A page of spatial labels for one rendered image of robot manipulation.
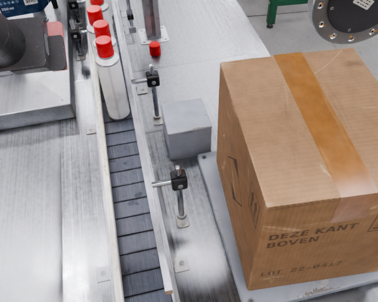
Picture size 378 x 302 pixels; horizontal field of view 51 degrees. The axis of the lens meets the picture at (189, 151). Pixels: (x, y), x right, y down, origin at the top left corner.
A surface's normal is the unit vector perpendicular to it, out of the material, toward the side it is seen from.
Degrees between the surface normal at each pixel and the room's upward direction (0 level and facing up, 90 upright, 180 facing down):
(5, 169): 0
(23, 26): 39
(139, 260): 0
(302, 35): 0
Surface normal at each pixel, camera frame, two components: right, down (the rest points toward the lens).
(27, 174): -0.03, -0.65
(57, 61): 0.04, -0.03
